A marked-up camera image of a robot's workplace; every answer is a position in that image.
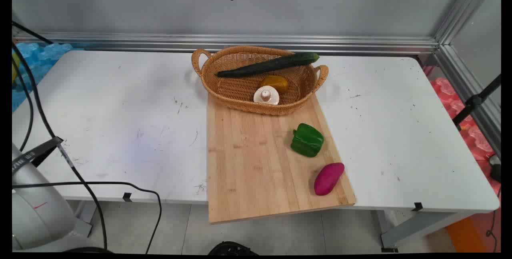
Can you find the long dark green cucumber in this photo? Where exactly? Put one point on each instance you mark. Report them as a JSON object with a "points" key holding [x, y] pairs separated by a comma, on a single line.
{"points": [[272, 64]]}

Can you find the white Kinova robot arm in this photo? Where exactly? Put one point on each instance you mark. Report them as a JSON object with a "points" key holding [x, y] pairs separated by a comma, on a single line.
{"points": [[38, 211]]}

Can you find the white mushroom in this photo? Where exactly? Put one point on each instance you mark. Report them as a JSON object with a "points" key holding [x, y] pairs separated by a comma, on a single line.
{"points": [[266, 96]]}

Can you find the green bell pepper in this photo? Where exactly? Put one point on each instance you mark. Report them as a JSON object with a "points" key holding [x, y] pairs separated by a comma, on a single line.
{"points": [[307, 140]]}

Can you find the wooden cutting board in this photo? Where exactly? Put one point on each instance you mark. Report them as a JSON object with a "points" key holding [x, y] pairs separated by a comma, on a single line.
{"points": [[256, 163]]}

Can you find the blue foam sheet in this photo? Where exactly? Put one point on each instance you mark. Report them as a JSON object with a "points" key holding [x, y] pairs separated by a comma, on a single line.
{"points": [[34, 61]]}

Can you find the purple sweet potato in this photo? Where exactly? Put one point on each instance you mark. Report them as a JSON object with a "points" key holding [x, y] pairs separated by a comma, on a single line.
{"points": [[328, 179]]}

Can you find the yellow-green object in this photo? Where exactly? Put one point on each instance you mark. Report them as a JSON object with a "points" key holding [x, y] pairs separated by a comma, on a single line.
{"points": [[14, 67]]}

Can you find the small black edge clip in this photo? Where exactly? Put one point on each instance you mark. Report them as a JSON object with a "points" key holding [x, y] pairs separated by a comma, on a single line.
{"points": [[417, 206], [127, 197]]}

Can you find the black round object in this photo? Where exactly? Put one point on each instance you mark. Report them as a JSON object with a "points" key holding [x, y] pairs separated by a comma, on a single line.
{"points": [[232, 249]]}

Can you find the red foam sheet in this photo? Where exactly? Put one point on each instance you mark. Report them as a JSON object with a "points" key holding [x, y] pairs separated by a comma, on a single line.
{"points": [[460, 111]]}

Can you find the grey upright table leg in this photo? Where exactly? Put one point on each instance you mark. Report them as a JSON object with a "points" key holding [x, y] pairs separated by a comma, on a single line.
{"points": [[84, 217]]}

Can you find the black tripod stand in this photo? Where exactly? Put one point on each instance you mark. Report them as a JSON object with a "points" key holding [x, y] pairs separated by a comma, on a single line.
{"points": [[476, 100]]}

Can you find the grey slanted table leg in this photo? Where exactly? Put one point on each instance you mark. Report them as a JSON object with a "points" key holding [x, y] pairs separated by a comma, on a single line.
{"points": [[420, 227]]}

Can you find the small black device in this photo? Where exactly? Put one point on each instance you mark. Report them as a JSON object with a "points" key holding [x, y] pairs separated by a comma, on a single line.
{"points": [[496, 171]]}

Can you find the horizontal aluminium frame rail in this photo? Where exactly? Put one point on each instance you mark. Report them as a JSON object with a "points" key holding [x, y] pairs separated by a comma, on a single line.
{"points": [[240, 42]]}

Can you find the slanted aluminium frame post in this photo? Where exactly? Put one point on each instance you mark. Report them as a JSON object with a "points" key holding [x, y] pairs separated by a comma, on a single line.
{"points": [[464, 15]]}

